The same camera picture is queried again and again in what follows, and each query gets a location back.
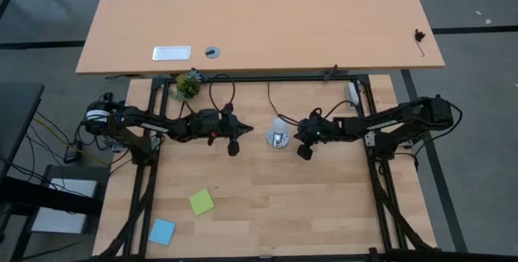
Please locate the black aluminium table frame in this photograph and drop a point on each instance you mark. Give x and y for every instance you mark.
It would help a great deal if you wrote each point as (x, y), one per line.
(251, 79)

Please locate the green potted plant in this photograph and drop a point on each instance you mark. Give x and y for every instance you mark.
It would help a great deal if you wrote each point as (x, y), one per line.
(187, 87)

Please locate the black desk beam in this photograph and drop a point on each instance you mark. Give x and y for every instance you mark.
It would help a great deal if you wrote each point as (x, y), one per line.
(40, 197)

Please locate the silver rectangular desk plate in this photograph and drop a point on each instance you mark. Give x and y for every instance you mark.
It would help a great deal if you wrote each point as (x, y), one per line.
(171, 53)

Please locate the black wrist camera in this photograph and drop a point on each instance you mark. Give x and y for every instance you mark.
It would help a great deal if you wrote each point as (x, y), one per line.
(233, 148)
(304, 152)

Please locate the black power adapter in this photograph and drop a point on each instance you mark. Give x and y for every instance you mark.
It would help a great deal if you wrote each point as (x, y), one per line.
(73, 153)

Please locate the blue sticky note pad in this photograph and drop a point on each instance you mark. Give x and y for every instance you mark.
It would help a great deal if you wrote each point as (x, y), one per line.
(162, 231)

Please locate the green sticky note pad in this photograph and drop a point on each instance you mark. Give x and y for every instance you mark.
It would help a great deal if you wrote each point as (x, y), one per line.
(201, 202)

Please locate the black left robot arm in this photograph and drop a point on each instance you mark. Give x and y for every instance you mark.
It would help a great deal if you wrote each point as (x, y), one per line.
(154, 125)

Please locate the small black hex key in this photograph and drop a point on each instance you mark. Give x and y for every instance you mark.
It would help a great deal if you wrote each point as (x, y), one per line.
(419, 35)

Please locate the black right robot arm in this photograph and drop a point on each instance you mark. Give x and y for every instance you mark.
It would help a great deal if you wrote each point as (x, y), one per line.
(380, 124)

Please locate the black side desk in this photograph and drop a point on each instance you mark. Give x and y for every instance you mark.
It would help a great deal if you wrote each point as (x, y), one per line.
(16, 108)

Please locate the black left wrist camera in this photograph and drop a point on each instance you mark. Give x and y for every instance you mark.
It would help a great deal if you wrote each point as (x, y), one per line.
(233, 148)

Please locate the white grey cabinet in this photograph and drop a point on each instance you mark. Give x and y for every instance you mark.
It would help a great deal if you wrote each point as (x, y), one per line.
(64, 221)

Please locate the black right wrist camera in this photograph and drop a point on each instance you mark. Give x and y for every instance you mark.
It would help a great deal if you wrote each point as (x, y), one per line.
(304, 152)

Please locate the light wooden desk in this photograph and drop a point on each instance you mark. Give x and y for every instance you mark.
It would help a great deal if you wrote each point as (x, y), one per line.
(263, 19)

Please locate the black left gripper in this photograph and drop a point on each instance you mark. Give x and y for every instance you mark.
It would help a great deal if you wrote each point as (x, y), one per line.
(227, 126)

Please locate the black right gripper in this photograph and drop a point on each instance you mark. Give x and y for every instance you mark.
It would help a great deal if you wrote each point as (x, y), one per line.
(321, 130)

